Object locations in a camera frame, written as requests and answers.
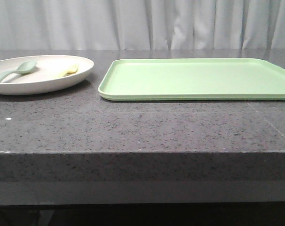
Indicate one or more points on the yellow plastic fork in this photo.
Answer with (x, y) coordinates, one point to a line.
(70, 70)

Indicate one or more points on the pale green spoon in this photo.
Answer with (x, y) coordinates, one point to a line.
(24, 68)

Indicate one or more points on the white curtain backdrop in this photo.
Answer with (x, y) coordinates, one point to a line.
(142, 24)

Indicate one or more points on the white round plate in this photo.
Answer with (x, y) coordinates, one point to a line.
(44, 77)

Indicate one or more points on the light green serving tray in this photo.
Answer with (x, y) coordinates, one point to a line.
(193, 79)

